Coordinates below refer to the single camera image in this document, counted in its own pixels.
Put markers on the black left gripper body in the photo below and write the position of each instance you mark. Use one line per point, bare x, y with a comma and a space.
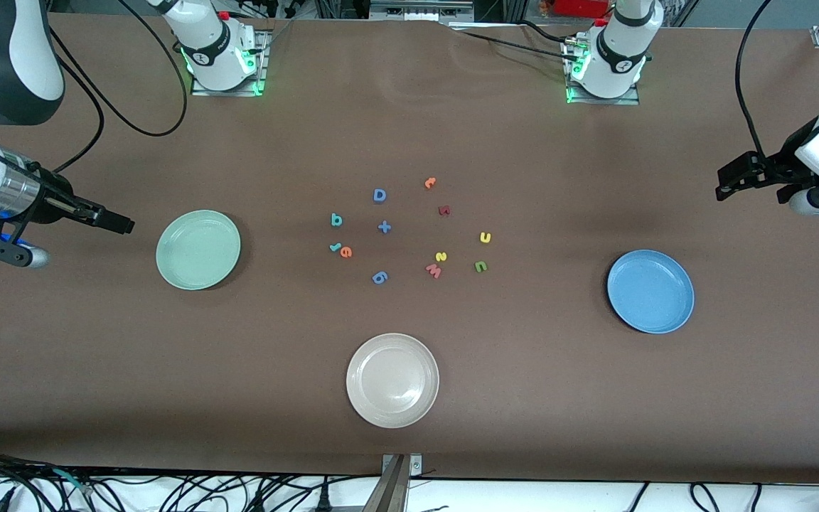
773, 171

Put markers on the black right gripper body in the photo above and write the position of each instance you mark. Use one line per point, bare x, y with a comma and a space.
54, 198

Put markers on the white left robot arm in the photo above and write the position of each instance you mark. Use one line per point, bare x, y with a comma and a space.
619, 64

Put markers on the pale green plate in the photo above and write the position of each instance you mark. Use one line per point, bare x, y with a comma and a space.
198, 249

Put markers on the blue plate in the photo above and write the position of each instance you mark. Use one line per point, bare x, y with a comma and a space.
650, 291

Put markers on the red box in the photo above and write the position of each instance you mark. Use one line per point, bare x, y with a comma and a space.
580, 7

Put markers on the blue foam letter D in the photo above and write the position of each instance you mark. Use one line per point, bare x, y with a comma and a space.
379, 195

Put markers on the blue foam number 6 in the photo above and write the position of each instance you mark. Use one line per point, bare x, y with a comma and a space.
379, 277

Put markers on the pink foam letter w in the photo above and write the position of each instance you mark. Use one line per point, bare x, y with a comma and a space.
434, 270

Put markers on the white plate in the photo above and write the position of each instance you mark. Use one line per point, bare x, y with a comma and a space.
392, 380

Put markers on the grey device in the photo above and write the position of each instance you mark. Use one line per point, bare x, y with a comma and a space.
420, 8

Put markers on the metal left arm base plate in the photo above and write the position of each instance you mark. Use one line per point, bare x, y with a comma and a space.
601, 102

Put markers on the aluminium post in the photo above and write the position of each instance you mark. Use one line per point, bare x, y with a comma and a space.
392, 487

